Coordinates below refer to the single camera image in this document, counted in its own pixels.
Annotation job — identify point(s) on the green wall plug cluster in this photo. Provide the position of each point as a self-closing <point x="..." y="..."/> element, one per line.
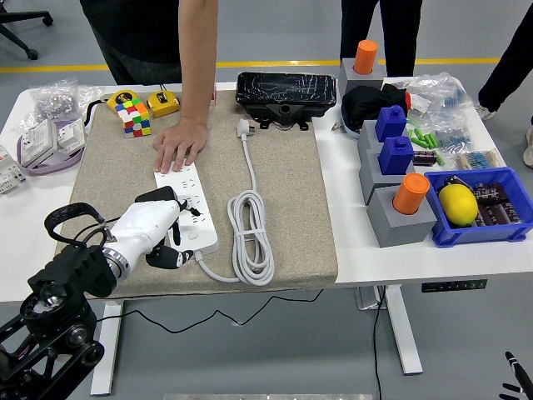
<point x="424" y="139"/>

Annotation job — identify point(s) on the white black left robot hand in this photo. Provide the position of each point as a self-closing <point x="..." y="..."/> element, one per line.
<point x="141" y="229"/>

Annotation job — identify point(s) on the grey-brown mat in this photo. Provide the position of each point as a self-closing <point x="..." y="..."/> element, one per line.
<point x="291" y="187"/>

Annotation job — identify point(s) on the person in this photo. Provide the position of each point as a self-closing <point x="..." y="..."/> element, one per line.
<point x="401" y="37"/>
<point x="508" y="62"/>
<point x="137" y="37"/>

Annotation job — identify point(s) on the black table control panel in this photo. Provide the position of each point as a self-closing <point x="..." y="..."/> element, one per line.
<point x="454" y="286"/>

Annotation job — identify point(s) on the person's left hand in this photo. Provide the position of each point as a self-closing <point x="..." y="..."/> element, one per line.
<point x="181" y="141"/>

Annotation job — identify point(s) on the black key fob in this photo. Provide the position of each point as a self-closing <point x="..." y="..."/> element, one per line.
<point x="454" y="181"/>

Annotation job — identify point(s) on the purple tray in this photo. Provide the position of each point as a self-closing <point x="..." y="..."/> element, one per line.
<point x="71" y="158"/>

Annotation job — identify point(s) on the white power strip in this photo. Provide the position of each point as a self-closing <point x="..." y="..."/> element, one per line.
<point x="204" y="233"/>

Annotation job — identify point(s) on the multicoloured puzzle cube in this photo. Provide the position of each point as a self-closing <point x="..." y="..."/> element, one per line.
<point x="133" y="118"/>
<point x="213" y="98"/>

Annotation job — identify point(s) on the round yellow tape measure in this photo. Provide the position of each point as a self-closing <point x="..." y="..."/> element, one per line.
<point x="120" y="98"/>

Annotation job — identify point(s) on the small metal screws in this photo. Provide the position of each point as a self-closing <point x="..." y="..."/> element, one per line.
<point x="336" y="127"/>

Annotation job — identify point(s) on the grey under-table box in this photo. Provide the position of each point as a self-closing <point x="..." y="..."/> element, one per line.
<point x="366" y="298"/>

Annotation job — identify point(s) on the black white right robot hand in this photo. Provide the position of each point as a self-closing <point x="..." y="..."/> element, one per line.
<point x="518" y="371"/>

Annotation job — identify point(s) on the empty clear plastic bag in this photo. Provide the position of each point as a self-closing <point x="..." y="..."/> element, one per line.
<point x="89" y="96"/>

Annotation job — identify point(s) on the yellow lemon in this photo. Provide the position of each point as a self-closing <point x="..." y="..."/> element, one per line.
<point x="458" y="205"/>

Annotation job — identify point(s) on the light blue dish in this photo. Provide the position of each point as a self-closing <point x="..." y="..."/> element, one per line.
<point x="349" y="130"/>

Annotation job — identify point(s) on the black wrapped device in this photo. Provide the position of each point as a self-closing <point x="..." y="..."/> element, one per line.
<point x="287" y="89"/>

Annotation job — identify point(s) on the black cloth bundle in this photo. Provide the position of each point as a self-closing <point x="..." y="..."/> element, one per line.
<point x="366" y="104"/>

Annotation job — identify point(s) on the clear bag of metal nuts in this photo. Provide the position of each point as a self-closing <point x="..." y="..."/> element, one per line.
<point x="54" y="102"/>

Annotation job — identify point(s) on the square yellow tape measure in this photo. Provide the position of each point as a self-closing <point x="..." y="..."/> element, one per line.
<point x="163" y="104"/>

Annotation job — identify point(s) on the small red cap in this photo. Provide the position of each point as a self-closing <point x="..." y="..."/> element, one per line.
<point x="409" y="101"/>

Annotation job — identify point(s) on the dark brown capacitor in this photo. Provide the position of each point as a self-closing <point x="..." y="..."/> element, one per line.
<point x="512" y="213"/>
<point x="491" y="192"/>
<point x="491" y="216"/>
<point x="424" y="158"/>

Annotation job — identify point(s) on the blue plastic bin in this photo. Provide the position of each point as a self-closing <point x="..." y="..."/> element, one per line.
<point x="479" y="235"/>

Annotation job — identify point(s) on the grey block holder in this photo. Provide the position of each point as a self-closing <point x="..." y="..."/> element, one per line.
<point x="362" y="80"/>
<point x="368" y="175"/>
<point x="366" y="135"/>
<point x="399" y="231"/>

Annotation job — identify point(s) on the black plug adapter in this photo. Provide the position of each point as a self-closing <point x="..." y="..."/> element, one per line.
<point x="158" y="193"/>

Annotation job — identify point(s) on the white table leg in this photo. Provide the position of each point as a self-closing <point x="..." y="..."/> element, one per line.
<point x="110" y="346"/>
<point x="401" y="333"/>

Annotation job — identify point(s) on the blue block with knob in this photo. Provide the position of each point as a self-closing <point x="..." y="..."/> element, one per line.
<point x="390" y="123"/>
<point x="395" y="156"/>

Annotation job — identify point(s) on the white socket box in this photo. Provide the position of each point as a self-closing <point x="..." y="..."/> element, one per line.
<point x="71" y="133"/>
<point x="37" y="141"/>

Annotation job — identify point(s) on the large clear resistor bag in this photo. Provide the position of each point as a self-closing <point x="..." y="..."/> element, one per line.
<point x="441" y="89"/>

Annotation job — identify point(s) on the person's left forearm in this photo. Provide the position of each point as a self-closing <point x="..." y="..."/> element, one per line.
<point x="197" y="62"/>

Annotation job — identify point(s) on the white circuit breaker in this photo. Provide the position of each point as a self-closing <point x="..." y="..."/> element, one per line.
<point x="10" y="175"/>

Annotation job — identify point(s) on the clear bag of taped resistors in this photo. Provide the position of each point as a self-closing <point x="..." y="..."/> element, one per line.
<point x="479" y="160"/>

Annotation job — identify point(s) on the black office chair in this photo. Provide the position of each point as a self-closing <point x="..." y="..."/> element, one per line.
<point x="32" y="53"/>

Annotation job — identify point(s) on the orange cylinder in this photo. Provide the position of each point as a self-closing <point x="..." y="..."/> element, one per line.
<point x="365" y="56"/>
<point x="410" y="193"/>

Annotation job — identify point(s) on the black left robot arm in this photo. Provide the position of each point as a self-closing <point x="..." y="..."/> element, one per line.
<point x="66" y="283"/>

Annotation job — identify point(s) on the small clear resistor bag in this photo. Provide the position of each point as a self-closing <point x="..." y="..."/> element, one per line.
<point x="454" y="133"/>

